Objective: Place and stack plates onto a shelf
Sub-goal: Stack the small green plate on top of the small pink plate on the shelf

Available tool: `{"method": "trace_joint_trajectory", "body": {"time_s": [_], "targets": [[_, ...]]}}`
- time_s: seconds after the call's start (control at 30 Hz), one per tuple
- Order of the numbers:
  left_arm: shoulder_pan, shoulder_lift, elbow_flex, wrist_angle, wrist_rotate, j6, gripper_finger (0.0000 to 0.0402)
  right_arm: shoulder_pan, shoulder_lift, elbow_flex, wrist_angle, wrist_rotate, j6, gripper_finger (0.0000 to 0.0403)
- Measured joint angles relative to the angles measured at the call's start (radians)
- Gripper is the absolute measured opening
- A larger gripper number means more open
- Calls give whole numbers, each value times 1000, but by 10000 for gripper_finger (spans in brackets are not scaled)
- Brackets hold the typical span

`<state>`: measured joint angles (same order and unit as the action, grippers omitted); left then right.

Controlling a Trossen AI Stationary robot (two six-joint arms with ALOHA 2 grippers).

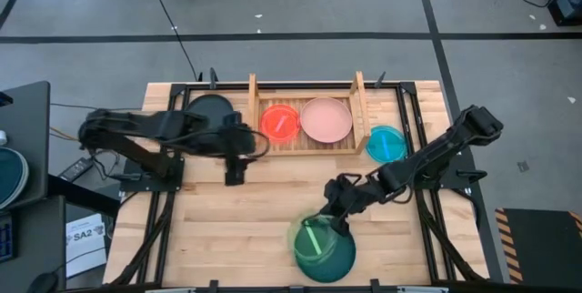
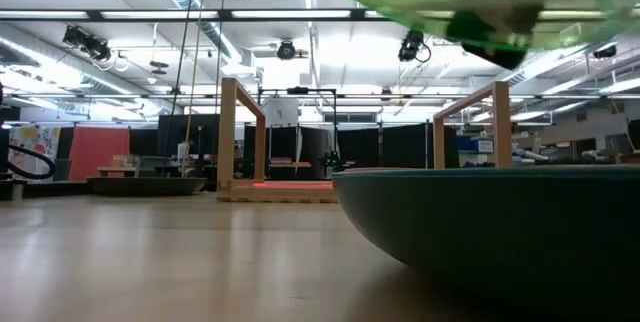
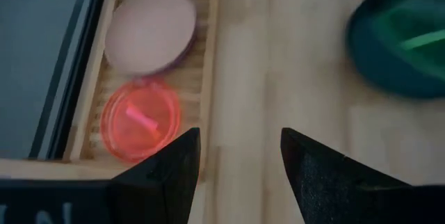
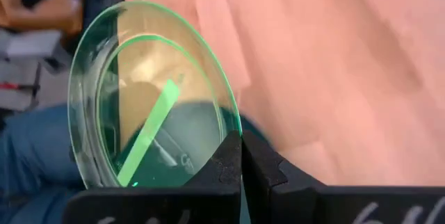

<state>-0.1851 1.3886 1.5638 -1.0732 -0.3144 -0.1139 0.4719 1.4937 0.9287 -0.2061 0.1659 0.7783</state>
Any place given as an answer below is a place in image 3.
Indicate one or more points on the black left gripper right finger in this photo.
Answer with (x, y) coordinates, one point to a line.
(340, 192)

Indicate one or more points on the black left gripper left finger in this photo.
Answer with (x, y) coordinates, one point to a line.
(121, 199)

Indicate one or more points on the green transparent plate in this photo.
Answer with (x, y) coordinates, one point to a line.
(417, 39)

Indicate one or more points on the large dark teal plate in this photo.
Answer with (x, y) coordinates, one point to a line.
(361, 60)

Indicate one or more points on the magenta transparent plate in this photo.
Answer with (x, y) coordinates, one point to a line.
(139, 119)

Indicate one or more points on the pale pink plate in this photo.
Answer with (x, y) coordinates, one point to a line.
(149, 32)

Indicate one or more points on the light wooden slatted shelf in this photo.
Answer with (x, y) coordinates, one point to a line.
(208, 60)

